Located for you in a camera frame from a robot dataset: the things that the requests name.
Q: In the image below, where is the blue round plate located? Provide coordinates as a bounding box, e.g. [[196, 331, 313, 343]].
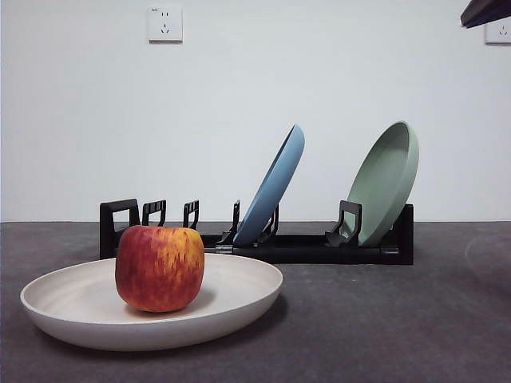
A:
[[232, 124, 306, 246]]

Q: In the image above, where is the red and yellow apple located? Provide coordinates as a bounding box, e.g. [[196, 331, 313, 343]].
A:
[[115, 224, 206, 313]]

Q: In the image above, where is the green round plate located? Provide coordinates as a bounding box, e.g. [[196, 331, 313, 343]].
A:
[[345, 121, 421, 247]]

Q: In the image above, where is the black plastic plate rack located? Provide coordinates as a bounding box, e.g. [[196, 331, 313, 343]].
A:
[[99, 198, 415, 267]]

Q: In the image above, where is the white wall socket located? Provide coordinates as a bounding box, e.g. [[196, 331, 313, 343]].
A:
[[485, 22, 511, 45], [148, 6, 184, 44]]

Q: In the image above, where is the pale yellow round plate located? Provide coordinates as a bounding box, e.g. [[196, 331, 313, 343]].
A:
[[19, 253, 284, 352]]

